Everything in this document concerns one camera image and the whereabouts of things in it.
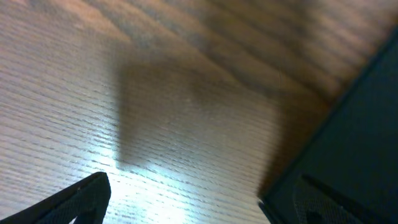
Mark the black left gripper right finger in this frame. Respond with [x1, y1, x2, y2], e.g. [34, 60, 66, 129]
[293, 175, 382, 224]

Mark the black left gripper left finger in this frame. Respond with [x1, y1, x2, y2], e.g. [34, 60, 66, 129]
[1, 172, 111, 224]

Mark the black gift box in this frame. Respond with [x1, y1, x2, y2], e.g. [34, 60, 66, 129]
[259, 31, 397, 223]

